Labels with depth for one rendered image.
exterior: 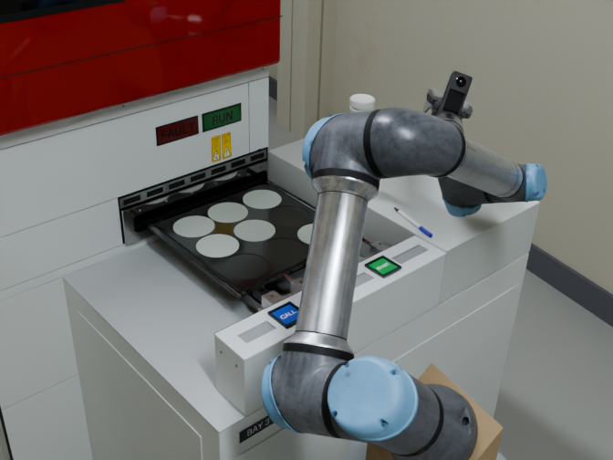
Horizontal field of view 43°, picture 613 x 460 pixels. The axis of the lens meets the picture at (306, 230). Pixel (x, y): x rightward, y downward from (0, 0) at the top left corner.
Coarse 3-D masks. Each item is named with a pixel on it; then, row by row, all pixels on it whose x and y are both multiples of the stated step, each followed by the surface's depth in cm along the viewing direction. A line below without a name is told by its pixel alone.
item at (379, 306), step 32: (416, 256) 167; (384, 288) 158; (416, 288) 166; (256, 320) 147; (352, 320) 155; (384, 320) 163; (224, 352) 142; (256, 352) 139; (224, 384) 147; (256, 384) 143
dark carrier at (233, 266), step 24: (240, 192) 201; (264, 216) 191; (288, 216) 192; (312, 216) 192; (192, 240) 181; (240, 240) 181; (264, 240) 182; (288, 240) 182; (216, 264) 173; (240, 264) 173; (264, 264) 174; (288, 264) 174; (240, 288) 165
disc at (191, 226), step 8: (192, 216) 190; (200, 216) 190; (176, 224) 187; (184, 224) 187; (192, 224) 187; (200, 224) 187; (208, 224) 187; (176, 232) 184; (184, 232) 184; (192, 232) 184; (200, 232) 184; (208, 232) 184
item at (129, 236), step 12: (240, 168) 203; (252, 168) 205; (264, 168) 208; (204, 180) 197; (216, 180) 198; (228, 180) 201; (264, 180) 212; (180, 192) 192; (192, 192) 195; (132, 204) 186; (144, 204) 186; (156, 204) 189; (168, 204) 191; (204, 204) 201; (120, 216) 185; (132, 216) 185; (132, 228) 187; (144, 228) 190; (132, 240) 188
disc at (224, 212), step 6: (216, 204) 195; (222, 204) 195; (228, 204) 195; (234, 204) 196; (240, 204) 196; (210, 210) 193; (216, 210) 193; (222, 210) 193; (228, 210) 193; (234, 210) 193; (240, 210) 193; (246, 210) 193; (210, 216) 190; (216, 216) 190; (222, 216) 190; (228, 216) 191; (234, 216) 191; (240, 216) 191; (222, 222) 188; (228, 222) 188
